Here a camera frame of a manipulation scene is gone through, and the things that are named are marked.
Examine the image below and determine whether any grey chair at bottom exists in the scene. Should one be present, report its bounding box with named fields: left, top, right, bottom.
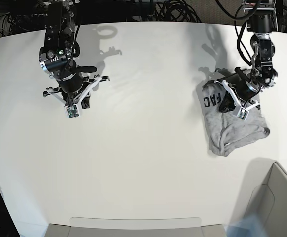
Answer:
left=45, top=217, right=227, bottom=237

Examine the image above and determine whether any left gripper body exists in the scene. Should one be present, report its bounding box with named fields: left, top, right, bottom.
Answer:
left=214, top=67, right=261, bottom=111

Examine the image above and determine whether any white box at right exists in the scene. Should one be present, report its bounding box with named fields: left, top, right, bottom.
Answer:
left=244, top=162, right=287, bottom=237

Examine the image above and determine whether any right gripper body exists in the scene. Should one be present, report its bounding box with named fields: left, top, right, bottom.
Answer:
left=43, top=66, right=110, bottom=116

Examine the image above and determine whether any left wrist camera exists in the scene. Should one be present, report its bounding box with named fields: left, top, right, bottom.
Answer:
left=233, top=106, right=249, bottom=121

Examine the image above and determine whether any blue blurred object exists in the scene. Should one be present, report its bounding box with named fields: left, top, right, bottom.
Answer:
left=225, top=214, right=265, bottom=237

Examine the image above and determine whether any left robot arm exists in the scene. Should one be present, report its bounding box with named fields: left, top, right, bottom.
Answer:
left=215, top=0, right=278, bottom=121

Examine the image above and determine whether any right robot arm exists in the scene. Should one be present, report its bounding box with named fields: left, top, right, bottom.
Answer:
left=39, top=0, right=109, bottom=119

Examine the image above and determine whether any grey T-shirt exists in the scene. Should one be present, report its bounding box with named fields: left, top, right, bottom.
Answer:
left=198, top=80, right=270, bottom=157

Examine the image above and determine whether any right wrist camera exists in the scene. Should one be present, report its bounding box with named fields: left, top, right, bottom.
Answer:
left=64, top=105, right=80, bottom=119

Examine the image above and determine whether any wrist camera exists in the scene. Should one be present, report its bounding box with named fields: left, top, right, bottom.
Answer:
left=64, top=105, right=80, bottom=119
left=233, top=106, right=249, bottom=121

